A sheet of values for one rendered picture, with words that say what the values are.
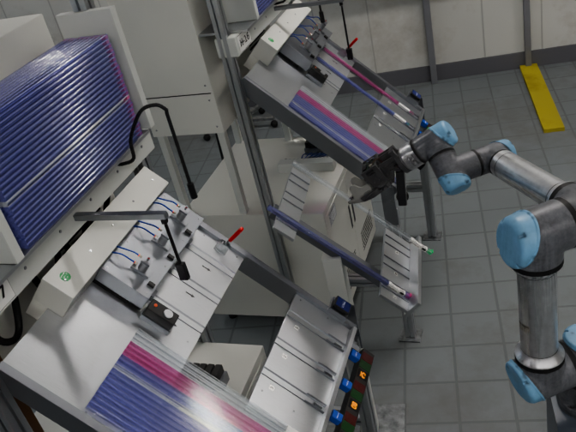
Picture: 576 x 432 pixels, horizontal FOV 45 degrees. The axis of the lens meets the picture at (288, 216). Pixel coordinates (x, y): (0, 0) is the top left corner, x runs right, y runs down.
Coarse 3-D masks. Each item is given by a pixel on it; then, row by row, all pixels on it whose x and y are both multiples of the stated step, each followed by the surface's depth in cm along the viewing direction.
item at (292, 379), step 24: (288, 312) 191; (312, 312) 196; (288, 336) 185; (312, 336) 190; (336, 336) 194; (288, 360) 180; (312, 360) 184; (336, 360) 189; (264, 384) 171; (288, 384) 175; (312, 384) 179; (264, 408) 167; (288, 408) 170; (312, 408) 174
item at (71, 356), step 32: (192, 256) 186; (224, 256) 192; (96, 288) 164; (160, 288) 174; (192, 288) 179; (224, 288) 185; (64, 320) 154; (96, 320) 159; (128, 320) 163; (192, 320) 172; (32, 352) 146; (64, 352) 149; (96, 352) 153; (64, 384) 145; (96, 384) 148; (96, 416) 144
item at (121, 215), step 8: (80, 216) 156; (88, 216) 155; (96, 216) 155; (104, 216) 154; (112, 216) 153; (120, 216) 152; (128, 216) 152; (136, 216) 151; (144, 216) 150; (152, 216) 150; (160, 216) 149
